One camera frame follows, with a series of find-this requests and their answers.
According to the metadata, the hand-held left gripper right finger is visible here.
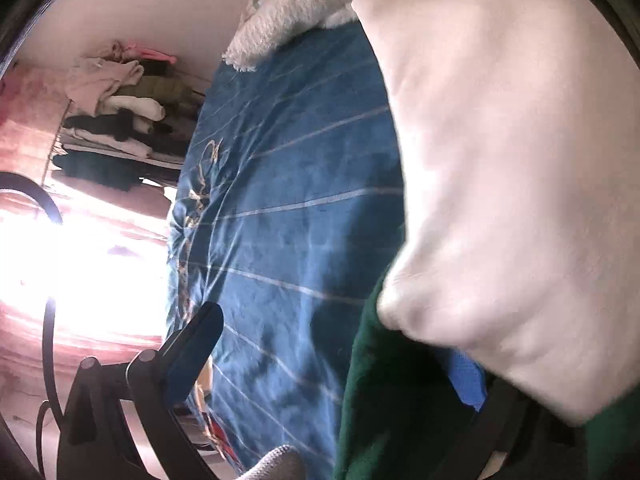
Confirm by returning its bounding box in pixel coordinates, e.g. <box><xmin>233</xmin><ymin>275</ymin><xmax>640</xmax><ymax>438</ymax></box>
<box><xmin>440</xmin><ymin>351</ymin><xmax>577</xmax><ymax>480</ymax></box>

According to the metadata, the green and white jacket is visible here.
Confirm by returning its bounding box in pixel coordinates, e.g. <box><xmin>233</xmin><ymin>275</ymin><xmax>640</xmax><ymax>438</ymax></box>
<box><xmin>332</xmin><ymin>0</ymin><xmax>640</xmax><ymax>480</ymax></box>

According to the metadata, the pink curtain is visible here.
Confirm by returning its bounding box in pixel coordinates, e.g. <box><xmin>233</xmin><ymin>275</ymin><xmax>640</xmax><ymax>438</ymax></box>
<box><xmin>0</xmin><ymin>60</ymin><xmax>173</xmax><ymax>411</ymax></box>

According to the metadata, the white fluffy blanket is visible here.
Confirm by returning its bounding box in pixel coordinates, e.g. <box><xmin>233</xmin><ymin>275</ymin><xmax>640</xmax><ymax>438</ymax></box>
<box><xmin>222</xmin><ymin>0</ymin><xmax>423</xmax><ymax>73</ymax></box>

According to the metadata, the black curved bar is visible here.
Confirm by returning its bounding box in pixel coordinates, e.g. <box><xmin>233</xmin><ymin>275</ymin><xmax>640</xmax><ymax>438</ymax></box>
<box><xmin>0</xmin><ymin>171</ymin><xmax>65</xmax><ymax>227</ymax></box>

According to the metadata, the pile of clothes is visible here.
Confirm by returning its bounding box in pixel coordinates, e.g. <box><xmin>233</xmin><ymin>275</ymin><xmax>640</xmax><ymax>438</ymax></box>
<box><xmin>50</xmin><ymin>40</ymin><xmax>211</xmax><ymax>193</ymax></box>

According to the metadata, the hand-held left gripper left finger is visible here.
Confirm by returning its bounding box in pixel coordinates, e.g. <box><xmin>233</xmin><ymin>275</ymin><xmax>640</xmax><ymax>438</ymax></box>
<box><xmin>56</xmin><ymin>302</ymin><xmax>225</xmax><ymax>480</ymax></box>

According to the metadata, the black cable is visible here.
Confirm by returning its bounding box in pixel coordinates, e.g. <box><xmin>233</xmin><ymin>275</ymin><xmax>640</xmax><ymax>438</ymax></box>
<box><xmin>36</xmin><ymin>297</ymin><xmax>70</xmax><ymax>428</ymax></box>

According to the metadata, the blue striped bedsheet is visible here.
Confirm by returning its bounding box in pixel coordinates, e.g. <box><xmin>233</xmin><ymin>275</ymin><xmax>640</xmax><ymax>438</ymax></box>
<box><xmin>165</xmin><ymin>20</ymin><xmax>407</xmax><ymax>476</ymax></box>

